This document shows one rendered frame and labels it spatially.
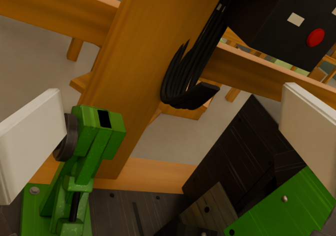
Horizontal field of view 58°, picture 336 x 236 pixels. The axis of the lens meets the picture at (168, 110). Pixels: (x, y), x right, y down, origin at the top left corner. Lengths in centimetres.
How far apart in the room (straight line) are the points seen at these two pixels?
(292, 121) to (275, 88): 76
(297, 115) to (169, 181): 75
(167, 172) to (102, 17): 50
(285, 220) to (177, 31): 37
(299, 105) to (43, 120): 13
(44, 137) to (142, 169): 72
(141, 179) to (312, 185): 47
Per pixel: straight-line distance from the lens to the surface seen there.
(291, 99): 17
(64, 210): 58
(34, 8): 62
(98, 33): 65
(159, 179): 89
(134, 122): 68
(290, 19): 54
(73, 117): 48
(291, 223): 53
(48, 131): 17
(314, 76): 725
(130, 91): 62
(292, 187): 54
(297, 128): 17
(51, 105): 18
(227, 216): 62
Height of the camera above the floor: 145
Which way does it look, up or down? 28 degrees down
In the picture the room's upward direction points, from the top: 31 degrees clockwise
